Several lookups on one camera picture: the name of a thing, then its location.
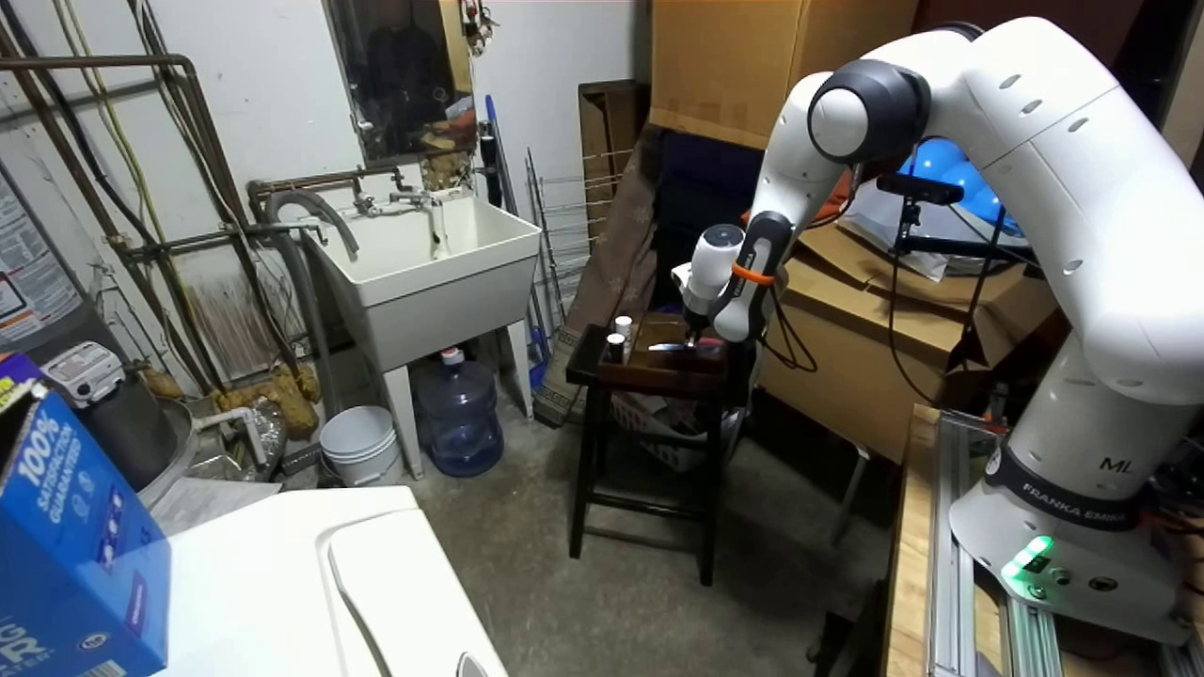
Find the dark framed window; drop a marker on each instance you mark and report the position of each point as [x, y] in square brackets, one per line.
[390, 78]

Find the small black table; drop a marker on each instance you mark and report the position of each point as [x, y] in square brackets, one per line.
[587, 489]

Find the tall grey water heater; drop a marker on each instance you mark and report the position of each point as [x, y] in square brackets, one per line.
[32, 275]

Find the white utility sink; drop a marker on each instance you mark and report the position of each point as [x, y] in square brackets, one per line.
[436, 306]

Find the metal sink faucet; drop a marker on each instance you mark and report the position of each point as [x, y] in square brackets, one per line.
[303, 201]

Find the blue detergent box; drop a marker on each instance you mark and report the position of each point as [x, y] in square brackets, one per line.
[76, 549]

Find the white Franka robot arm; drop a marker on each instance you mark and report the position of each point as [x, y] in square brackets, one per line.
[1102, 248]

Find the orange cloth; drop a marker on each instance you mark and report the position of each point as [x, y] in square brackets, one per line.
[842, 201]

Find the tall plain cardboard box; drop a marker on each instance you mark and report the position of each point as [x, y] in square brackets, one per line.
[752, 61]

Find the black camera on stand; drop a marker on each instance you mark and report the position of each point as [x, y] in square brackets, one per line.
[924, 188]

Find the rusty metal wall pipes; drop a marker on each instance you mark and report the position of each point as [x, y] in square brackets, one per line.
[189, 153]

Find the white plastic bucket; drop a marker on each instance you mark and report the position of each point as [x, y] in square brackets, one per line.
[362, 449]

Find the blue water jug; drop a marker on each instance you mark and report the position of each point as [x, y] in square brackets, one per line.
[456, 419]

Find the blue hard hat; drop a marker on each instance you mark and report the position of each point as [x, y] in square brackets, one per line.
[940, 162]
[997, 212]

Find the brown hanging cloth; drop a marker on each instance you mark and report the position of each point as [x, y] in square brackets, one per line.
[613, 264]

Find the flattened cardboard sheets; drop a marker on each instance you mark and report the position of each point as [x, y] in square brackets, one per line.
[609, 127]

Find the dark blue hanging cloth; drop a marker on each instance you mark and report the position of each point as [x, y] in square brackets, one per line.
[702, 175]

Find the aluminium rail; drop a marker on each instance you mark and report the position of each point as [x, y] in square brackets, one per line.
[962, 604]

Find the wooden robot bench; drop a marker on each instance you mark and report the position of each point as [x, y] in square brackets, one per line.
[908, 565]

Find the large brown cardboard box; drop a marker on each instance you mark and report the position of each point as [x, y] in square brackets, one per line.
[841, 364]

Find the yellow pipe insulation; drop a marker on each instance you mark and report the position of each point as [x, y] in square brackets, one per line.
[284, 397]

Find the white appliance top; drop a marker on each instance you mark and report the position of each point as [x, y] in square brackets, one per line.
[248, 589]

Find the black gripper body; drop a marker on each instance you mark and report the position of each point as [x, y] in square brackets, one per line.
[702, 321]

